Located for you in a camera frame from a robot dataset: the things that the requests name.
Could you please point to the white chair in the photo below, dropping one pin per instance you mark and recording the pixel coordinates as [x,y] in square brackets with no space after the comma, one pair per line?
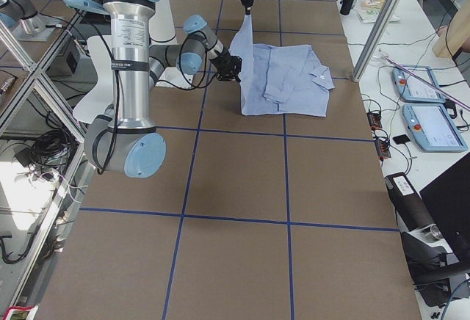
[101,95]

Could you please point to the blue white striped shirt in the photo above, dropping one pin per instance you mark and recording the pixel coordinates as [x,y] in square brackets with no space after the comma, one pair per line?
[280,79]

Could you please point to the aluminium frame post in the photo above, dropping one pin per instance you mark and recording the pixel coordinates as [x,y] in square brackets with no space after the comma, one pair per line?
[374,38]

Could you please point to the black camera stand base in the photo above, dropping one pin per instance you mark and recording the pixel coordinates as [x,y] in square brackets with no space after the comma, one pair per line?
[436,273]

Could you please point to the black laptop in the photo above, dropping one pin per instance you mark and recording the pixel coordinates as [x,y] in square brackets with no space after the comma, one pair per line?
[447,201]

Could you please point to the small black card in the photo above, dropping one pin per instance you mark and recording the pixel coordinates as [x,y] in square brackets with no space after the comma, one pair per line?
[401,139]

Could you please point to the lower teach pendant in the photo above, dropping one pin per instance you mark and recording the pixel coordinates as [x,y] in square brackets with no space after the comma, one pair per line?
[432,128]

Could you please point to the teach pendant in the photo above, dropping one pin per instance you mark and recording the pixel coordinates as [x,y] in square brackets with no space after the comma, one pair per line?
[413,90]
[432,128]

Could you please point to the upper teach pendant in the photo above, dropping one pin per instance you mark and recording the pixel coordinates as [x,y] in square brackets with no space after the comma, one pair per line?
[413,90]

